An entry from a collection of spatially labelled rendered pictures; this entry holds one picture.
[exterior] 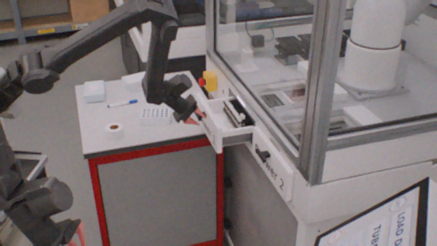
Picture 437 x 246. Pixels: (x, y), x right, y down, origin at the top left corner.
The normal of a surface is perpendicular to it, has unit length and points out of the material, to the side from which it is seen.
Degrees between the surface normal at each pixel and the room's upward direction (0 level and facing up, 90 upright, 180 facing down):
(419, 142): 90
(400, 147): 90
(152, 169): 90
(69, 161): 0
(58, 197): 63
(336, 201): 90
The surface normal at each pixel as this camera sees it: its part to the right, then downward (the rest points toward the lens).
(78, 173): 0.00, -0.86
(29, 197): -0.11, 0.51
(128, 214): 0.31, 0.48
